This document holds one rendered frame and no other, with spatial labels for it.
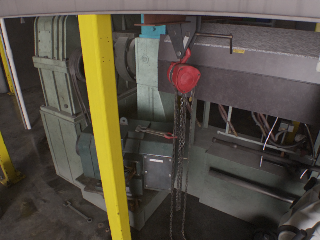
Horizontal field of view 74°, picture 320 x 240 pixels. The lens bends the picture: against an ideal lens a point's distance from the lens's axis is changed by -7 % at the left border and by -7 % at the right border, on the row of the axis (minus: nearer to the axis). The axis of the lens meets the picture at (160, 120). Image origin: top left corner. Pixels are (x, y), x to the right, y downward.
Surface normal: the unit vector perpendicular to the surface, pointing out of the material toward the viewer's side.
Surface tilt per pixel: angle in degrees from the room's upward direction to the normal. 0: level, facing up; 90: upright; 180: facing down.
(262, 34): 30
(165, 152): 45
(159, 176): 90
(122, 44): 58
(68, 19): 90
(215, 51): 78
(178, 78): 90
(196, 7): 90
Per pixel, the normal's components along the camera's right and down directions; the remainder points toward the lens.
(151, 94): -0.53, 0.39
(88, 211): 0.00, -0.89
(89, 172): -0.21, 0.44
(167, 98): 0.81, -0.04
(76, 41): 0.85, 0.24
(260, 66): -0.51, 0.19
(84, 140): -0.15, -0.32
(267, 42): -0.26, -0.58
